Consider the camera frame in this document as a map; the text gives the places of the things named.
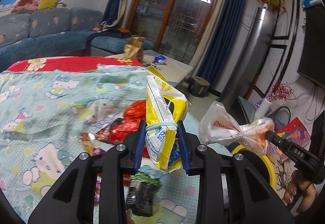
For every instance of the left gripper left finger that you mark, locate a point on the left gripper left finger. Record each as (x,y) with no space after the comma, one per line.
(71,198)

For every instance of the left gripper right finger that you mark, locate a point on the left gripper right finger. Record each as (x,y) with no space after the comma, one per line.
(231,190)

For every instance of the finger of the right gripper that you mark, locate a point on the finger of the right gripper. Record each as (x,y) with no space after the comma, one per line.
(285,146)

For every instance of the black green snack packet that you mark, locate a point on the black green snack packet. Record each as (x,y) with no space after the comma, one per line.
(141,193)

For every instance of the purple candy wrapper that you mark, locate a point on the purple candy wrapper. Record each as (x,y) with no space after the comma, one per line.
(103,135)

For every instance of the white plastic bag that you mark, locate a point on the white plastic bag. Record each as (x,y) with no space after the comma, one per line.
(218,126)

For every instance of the red plastic bag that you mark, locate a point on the red plastic bag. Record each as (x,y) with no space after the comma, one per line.
(129,123)

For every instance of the yellow white snack bag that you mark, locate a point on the yellow white snack bag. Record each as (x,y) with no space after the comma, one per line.
(165,107)

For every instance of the white ribbed vase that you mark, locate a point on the white ribbed vase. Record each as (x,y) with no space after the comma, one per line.
(263,108)

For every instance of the red berry branches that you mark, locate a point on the red berry branches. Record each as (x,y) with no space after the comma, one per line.
(280,91)

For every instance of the silver tower air conditioner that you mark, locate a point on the silver tower air conditioner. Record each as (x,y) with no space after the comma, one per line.
(251,58)

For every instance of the Hello Kitty blanket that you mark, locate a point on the Hello Kitty blanket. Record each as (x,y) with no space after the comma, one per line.
(43,115)

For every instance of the blue stool box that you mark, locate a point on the blue stool box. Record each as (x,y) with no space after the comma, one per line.
(198,86)

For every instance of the blue right curtain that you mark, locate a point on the blue right curtain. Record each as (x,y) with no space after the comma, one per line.
(221,42)

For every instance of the low coffee table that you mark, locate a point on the low coffee table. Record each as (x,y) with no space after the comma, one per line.
(172,70)

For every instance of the red quilt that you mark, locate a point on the red quilt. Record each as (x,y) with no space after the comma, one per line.
(68,64)

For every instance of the blue wrapper on table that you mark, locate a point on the blue wrapper on table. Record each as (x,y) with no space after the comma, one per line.
(160,59)

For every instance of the brown paper bag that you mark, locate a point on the brown paper bag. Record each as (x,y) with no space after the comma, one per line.
(133,48)

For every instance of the blue patterned sofa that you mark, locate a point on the blue patterned sofa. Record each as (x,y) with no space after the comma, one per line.
(55,32)

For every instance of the wooden glass sliding door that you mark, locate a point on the wooden glass sliding door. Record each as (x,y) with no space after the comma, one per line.
(174,27)

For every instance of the yellow cushion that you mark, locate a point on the yellow cushion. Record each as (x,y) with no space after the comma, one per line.
(47,4)

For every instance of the wall television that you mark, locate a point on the wall television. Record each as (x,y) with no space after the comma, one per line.
(312,62)

